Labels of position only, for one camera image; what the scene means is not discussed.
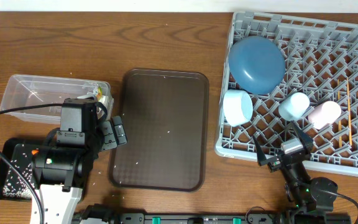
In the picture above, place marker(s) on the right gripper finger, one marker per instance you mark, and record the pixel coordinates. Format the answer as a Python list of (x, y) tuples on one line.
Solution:
[(304, 138), (261, 158)]

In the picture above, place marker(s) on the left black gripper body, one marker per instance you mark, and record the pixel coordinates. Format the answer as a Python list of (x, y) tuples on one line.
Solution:
[(112, 136)]

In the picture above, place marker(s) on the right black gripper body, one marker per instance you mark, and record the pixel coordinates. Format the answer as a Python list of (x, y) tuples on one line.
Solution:
[(274, 163)]

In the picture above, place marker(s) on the black waste tray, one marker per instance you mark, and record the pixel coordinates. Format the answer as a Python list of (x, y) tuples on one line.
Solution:
[(38, 177)]

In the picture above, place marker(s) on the clear plastic waste bin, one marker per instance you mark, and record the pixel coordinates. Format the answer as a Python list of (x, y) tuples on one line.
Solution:
[(30, 90)]

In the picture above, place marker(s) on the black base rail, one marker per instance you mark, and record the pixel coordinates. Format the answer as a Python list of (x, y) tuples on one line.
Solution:
[(138, 218)]

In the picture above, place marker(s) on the light blue plastic cup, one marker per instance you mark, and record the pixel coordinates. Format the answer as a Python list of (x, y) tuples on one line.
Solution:
[(294, 106)]

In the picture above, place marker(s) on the pink plastic cup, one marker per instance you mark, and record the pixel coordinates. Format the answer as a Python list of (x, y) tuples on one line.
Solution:
[(324, 114)]

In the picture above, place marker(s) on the light blue small bowl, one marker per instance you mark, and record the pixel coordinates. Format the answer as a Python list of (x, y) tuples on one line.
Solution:
[(238, 107)]

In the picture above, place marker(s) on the yellow green snack wrapper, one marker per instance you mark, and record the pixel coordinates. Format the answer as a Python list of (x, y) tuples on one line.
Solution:
[(97, 94)]

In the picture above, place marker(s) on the spilled white rice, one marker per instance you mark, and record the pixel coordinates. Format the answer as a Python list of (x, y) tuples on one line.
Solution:
[(14, 187)]

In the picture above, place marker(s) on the dark brown serving tray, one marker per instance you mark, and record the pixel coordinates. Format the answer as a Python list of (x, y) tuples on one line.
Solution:
[(165, 119)]

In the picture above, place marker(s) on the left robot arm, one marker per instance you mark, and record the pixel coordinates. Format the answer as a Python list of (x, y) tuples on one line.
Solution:
[(62, 164)]

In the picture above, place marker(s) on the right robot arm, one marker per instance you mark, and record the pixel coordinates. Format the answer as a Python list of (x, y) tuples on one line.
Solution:
[(313, 198)]

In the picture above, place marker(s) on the orange carrot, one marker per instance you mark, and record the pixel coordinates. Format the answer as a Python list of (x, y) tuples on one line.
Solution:
[(34, 152)]

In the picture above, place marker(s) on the grey plastic dishwasher rack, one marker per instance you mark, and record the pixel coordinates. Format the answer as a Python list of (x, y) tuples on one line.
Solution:
[(319, 56)]

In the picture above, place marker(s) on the large blue plate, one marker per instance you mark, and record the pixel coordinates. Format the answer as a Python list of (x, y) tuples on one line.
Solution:
[(256, 64)]

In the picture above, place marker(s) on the white tissue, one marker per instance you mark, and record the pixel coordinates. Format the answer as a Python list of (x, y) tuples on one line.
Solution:
[(104, 100)]

